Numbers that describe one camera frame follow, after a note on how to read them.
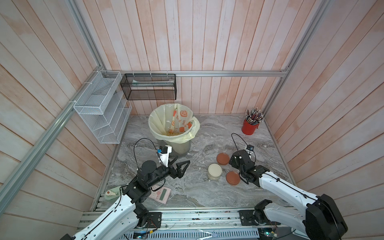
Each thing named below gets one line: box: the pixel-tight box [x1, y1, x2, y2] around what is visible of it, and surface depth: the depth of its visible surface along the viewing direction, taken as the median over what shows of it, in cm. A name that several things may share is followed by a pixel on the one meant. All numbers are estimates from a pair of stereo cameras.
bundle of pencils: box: [245, 107, 265, 126], surface depth 100 cm
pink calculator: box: [148, 183, 172, 204], surface depth 81 cm
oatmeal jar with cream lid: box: [208, 163, 223, 181], surface depth 85 cm
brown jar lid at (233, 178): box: [226, 171, 241, 186], surface depth 87 cm
